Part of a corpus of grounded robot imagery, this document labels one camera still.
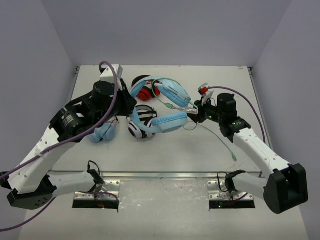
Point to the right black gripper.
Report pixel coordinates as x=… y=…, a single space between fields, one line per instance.
x=199 y=115

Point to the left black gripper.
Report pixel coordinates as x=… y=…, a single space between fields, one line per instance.
x=127 y=100

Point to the light blue headphones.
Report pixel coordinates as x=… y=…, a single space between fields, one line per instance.
x=172 y=114

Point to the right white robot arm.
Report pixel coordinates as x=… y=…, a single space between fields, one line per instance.
x=284 y=185

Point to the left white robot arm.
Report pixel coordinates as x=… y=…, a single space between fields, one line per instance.
x=32 y=183

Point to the pink cat ear headphones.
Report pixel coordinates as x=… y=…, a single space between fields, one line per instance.
x=104 y=133

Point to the red headphones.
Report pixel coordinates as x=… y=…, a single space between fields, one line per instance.
x=148 y=91

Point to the white black headphones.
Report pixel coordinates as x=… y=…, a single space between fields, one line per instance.
x=146 y=114

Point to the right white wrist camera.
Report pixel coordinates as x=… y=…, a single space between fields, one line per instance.
x=206 y=94

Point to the metal table rail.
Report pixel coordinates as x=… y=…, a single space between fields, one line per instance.
x=148 y=175

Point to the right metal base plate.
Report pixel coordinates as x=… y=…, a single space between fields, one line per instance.
x=217 y=191

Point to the metal base plate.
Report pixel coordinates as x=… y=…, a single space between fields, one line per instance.
x=217 y=191
x=109 y=192

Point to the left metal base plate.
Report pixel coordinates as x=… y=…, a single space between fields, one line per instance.
x=109 y=192

